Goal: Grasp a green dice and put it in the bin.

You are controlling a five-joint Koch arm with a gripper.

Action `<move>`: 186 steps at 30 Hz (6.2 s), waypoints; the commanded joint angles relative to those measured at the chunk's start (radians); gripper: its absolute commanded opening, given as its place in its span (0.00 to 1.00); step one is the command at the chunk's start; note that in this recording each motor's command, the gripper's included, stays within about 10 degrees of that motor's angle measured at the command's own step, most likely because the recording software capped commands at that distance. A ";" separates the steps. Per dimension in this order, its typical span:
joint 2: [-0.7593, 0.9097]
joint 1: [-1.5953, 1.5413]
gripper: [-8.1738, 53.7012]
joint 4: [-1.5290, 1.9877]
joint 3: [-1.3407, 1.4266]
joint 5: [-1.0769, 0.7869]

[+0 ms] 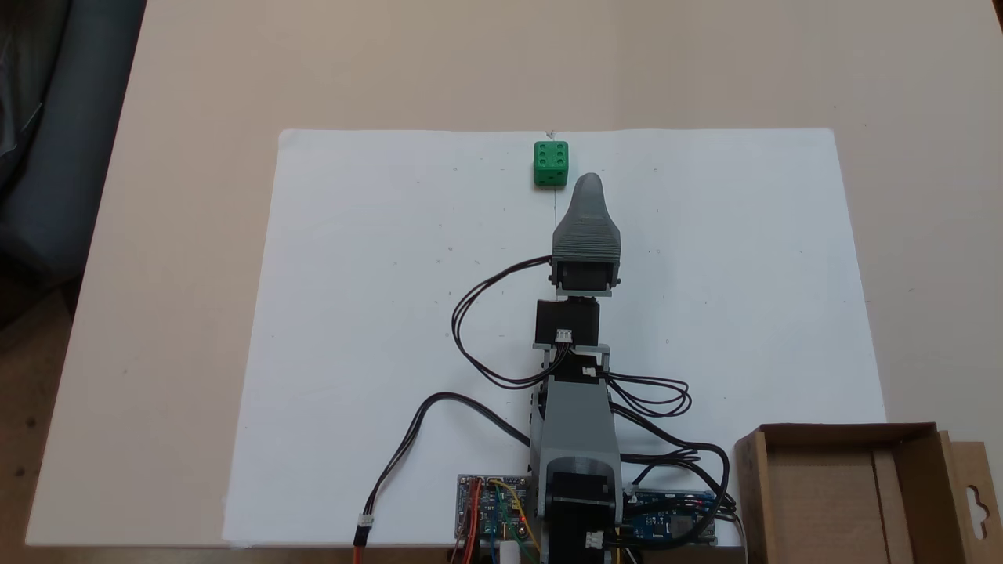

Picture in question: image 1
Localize yellow jumper wire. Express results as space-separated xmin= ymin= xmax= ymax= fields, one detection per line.
xmin=490 ymin=479 xmax=543 ymax=551

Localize white paper sheet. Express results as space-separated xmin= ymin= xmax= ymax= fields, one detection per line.
xmin=223 ymin=128 xmax=888 ymax=547

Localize black servo cable loop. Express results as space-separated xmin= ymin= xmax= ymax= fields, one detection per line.
xmin=603 ymin=373 xmax=693 ymax=419
xmin=451 ymin=255 xmax=573 ymax=390

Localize black power cable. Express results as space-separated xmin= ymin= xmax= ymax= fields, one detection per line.
xmin=619 ymin=441 xmax=739 ymax=545

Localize black cable with white connector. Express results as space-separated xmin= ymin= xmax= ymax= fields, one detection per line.
xmin=353 ymin=391 xmax=541 ymax=564

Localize motor controller circuit board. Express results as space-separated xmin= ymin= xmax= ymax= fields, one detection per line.
xmin=456 ymin=474 xmax=535 ymax=543

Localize grey ridged fixed gripper finger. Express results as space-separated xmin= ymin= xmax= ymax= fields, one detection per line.
xmin=554 ymin=174 xmax=621 ymax=233

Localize brown cardboard box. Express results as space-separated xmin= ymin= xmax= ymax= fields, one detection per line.
xmin=734 ymin=423 xmax=1003 ymax=564

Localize grey usb cable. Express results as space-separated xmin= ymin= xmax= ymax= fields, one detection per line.
xmin=713 ymin=505 xmax=750 ymax=564

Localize blue power converter board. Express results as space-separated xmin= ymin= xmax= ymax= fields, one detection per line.
xmin=623 ymin=490 xmax=719 ymax=545

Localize green die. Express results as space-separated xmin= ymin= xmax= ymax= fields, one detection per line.
xmin=533 ymin=141 xmax=570 ymax=189

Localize red and orange wires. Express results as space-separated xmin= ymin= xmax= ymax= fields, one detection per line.
xmin=461 ymin=484 xmax=481 ymax=564

